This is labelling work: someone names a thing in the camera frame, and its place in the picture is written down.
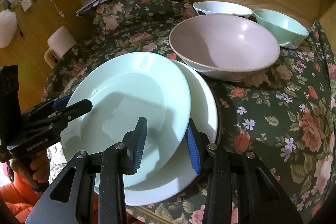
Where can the pink mug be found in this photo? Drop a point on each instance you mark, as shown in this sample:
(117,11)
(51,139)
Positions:
(59,43)

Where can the white plate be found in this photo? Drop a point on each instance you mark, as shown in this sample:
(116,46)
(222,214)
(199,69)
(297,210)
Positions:
(184,167)

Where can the person's left hand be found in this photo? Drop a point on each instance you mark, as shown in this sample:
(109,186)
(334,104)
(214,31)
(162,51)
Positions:
(40,164)

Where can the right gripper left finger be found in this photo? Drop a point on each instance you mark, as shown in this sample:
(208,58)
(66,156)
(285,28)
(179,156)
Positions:
(69,199)

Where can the dark purple plate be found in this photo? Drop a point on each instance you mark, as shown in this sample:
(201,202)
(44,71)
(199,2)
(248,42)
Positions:
(219,115)

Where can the mint green bowl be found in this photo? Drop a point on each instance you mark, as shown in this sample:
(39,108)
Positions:
(288,32)

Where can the floral green cloth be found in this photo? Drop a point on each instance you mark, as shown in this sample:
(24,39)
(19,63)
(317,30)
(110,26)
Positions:
(286,114)

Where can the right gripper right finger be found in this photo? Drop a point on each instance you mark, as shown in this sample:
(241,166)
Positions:
(261,199)

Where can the pink bowl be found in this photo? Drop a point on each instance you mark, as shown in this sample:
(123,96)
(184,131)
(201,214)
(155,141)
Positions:
(224,47)

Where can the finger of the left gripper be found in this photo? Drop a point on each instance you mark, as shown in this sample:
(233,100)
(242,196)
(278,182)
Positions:
(59,103)
(61,117)

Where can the mint green plate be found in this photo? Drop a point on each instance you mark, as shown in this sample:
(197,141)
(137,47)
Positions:
(121,91)

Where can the white bowl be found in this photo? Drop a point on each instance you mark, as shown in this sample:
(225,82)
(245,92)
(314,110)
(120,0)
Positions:
(219,7)

